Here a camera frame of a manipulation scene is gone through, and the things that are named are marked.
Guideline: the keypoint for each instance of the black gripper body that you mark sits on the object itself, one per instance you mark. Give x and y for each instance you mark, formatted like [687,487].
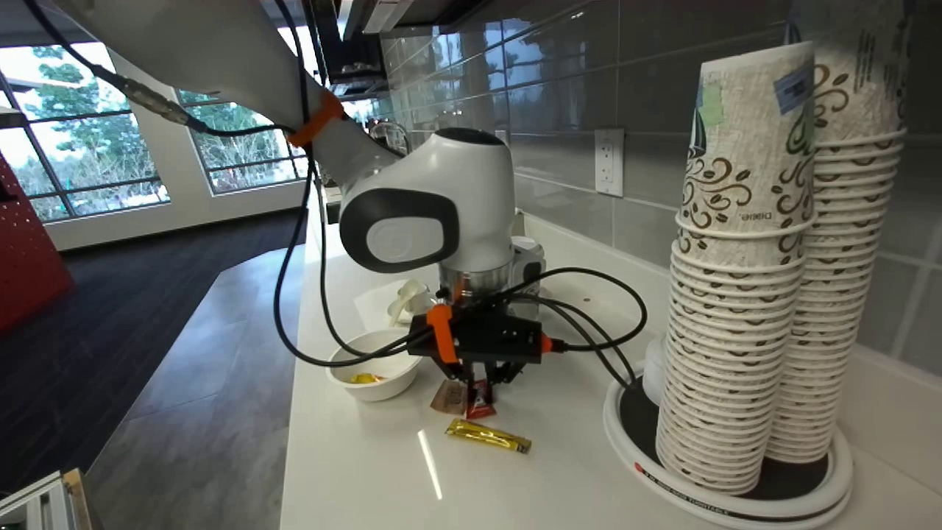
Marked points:
[489,365]

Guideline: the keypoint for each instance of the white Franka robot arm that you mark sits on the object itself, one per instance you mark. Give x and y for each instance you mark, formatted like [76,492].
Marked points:
[432,202]

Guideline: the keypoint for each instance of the long yellow sachet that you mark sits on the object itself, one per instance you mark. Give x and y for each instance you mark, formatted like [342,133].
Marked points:
[489,436]

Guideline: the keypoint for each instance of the white bowl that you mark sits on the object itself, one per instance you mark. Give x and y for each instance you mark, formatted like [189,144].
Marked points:
[388,377]

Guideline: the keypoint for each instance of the small yellow sachet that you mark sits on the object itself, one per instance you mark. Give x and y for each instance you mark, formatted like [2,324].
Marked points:
[367,377]

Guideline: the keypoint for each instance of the paper cup with white lid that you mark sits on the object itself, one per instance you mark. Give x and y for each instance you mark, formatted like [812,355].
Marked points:
[535,256]

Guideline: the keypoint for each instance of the white paper napkin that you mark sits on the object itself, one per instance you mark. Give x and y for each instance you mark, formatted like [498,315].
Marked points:
[373,302]

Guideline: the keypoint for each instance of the round white black tray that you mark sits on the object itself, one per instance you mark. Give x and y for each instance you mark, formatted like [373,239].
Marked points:
[637,430]

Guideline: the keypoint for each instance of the shorter patterned paper cup stack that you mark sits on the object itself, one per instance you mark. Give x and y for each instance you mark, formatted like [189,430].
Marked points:
[737,324]

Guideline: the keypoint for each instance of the dark overhead cabinet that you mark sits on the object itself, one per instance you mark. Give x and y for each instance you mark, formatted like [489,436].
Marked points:
[355,40]

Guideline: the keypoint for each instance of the taller patterned paper cup stack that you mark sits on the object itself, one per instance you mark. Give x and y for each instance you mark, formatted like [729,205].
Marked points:
[854,246]

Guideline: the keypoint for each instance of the white framed boards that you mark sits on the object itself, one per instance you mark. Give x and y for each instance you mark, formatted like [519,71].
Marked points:
[45,502]

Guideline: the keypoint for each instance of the large glass window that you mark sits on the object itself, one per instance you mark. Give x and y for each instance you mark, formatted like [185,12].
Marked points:
[89,147]

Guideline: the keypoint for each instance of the black wrist camera orange mount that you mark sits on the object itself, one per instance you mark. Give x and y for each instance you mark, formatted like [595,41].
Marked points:
[488,336]

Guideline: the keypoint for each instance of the white wall outlet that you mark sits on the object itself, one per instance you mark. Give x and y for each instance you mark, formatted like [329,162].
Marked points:
[612,162]

